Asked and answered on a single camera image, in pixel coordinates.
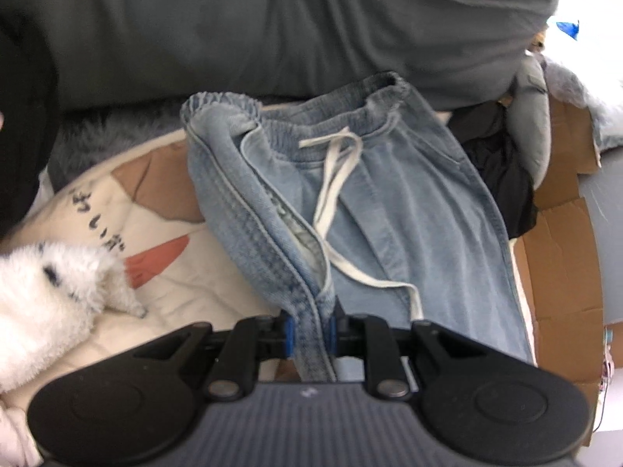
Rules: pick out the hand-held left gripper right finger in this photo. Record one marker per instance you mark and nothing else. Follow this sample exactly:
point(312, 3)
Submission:
point(332, 335)

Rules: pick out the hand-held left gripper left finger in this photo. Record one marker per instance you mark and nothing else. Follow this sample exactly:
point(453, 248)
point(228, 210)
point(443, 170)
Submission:
point(289, 338)

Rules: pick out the light blue denim pants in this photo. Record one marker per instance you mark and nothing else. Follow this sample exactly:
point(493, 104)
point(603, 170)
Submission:
point(399, 204)

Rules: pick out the cream bear print bed sheet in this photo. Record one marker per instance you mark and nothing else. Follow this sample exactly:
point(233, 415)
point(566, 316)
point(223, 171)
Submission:
point(194, 277)

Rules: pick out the black garment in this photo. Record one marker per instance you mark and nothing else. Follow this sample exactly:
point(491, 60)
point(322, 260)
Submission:
point(501, 180)

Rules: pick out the brown cardboard sheet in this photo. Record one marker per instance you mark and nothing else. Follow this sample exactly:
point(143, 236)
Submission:
point(559, 262)

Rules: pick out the white plush toy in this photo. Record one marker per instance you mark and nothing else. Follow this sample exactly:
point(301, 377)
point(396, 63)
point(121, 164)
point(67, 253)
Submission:
point(44, 311)

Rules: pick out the grey fuzzy blanket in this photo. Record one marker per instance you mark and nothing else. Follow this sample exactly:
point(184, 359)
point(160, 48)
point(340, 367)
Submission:
point(112, 136)

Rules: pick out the grey neck pillow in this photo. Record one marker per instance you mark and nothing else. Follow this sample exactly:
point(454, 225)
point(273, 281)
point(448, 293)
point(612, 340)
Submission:
point(530, 121)

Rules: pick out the dark grey pillow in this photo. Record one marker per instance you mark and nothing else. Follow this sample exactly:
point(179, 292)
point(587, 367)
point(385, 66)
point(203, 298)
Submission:
point(267, 24)

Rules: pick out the black plush with pink paw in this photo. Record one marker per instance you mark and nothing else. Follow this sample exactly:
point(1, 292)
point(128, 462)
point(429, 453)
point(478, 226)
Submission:
point(24, 131)

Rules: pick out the grey fluffy cushion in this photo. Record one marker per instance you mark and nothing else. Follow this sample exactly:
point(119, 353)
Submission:
point(589, 102)

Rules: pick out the brown teddy bear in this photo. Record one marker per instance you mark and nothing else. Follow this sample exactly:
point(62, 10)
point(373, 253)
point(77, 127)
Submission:
point(536, 43)

